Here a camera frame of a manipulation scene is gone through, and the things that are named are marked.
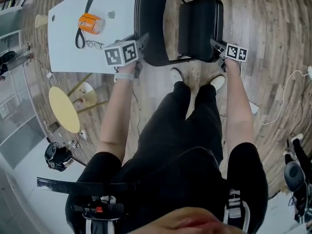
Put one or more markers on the small grey object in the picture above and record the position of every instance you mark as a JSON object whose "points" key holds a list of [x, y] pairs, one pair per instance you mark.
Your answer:
{"points": [[111, 14]]}

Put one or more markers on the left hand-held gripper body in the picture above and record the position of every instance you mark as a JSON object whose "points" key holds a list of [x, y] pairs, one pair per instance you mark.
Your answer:
{"points": [[120, 53]]}

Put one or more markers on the person's white shoe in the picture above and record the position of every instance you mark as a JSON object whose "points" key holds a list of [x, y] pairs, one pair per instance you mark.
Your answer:
{"points": [[218, 81], [176, 75]]}

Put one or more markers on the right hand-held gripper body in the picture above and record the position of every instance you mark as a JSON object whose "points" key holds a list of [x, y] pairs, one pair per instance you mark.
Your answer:
{"points": [[236, 52]]}

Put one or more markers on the yellow round table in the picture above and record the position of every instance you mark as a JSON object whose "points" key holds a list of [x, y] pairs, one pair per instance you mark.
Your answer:
{"points": [[64, 110]]}

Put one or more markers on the paper cup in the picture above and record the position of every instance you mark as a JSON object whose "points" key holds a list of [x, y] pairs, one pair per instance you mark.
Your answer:
{"points": [[40, 21]]}

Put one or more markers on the person's left forearm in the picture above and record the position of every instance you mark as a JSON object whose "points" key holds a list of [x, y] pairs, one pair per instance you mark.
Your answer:
{"points": [[117, 111]]}

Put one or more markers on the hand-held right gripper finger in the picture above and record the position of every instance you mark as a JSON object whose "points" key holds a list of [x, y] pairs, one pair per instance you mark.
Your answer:
{"points": [[217, 44]]}

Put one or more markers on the black chest mount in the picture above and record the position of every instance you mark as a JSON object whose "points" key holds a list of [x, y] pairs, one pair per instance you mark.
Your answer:
{"points": [[97, 208]]}

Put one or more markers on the person's right forearm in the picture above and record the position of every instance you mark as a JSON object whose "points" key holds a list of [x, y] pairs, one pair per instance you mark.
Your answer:
{"points": [[237, 106]]}

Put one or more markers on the person's right leg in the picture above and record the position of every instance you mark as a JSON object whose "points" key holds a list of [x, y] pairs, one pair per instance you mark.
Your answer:
{"points": [[207, 121]]}

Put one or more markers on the white wristband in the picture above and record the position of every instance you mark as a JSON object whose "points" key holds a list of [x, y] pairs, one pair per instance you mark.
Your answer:
{"points": [[123, 77]]}

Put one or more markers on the white power adapter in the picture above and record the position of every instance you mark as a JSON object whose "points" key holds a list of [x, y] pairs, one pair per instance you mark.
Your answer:
{"points": [[254, 107]]}

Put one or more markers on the person's left white shoe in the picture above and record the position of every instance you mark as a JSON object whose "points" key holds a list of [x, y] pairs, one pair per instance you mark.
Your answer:
{"points": [[176, 75]]}

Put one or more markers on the person's leg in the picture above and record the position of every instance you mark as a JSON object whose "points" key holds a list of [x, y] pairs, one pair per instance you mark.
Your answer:
{"points": [[207, 121], [165, 116]]}

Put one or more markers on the person's black shirt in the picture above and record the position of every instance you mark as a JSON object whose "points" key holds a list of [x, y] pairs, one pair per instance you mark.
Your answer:
{"points": [[170, 186]]}

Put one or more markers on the black folding chair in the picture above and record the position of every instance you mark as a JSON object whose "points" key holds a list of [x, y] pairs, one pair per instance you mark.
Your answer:
{"points": [[198, 25]]}

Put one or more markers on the gold round side table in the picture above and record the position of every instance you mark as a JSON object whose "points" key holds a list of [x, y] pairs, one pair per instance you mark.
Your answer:
{"points": [[87, 91]]}

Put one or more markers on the person's right white shoe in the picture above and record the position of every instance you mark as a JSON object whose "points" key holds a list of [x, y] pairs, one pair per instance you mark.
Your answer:
{"points": [[218, 81]]}

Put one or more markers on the grey black headset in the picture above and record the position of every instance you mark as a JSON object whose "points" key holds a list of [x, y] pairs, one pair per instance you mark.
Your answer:
{"points": [[294, 175]]}

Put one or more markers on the person's left leg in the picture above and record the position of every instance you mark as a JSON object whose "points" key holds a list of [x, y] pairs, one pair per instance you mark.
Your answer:
{"points": [[165, 116]]}

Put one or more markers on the small white charger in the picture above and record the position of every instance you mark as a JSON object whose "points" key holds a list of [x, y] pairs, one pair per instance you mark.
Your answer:
{"points": [[49, 74]]}

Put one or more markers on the black-rimmed eyeglasses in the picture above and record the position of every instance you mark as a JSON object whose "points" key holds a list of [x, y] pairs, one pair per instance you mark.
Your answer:
{"points": [[94, 44]]}

